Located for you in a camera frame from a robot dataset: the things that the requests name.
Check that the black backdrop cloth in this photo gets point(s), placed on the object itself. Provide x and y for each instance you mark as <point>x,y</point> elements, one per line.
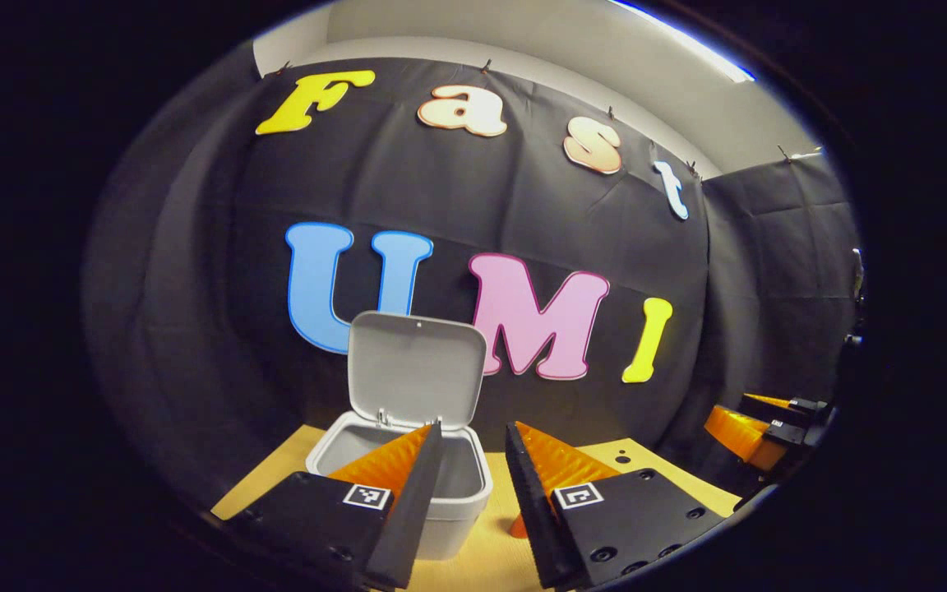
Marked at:
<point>441,197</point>

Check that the white desktop garbage bin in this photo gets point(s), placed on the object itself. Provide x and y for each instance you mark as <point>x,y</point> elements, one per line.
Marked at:
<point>416,370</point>

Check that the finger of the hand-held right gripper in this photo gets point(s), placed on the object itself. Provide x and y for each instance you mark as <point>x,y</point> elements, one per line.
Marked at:
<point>806,407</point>
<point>741,436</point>

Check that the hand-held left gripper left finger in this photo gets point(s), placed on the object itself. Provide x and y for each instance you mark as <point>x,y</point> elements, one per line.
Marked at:
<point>416,510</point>

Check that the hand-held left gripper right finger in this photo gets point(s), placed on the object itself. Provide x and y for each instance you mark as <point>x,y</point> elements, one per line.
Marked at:
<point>533,510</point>

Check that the wooden desktop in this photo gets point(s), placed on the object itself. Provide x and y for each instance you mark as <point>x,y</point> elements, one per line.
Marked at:
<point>494,567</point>

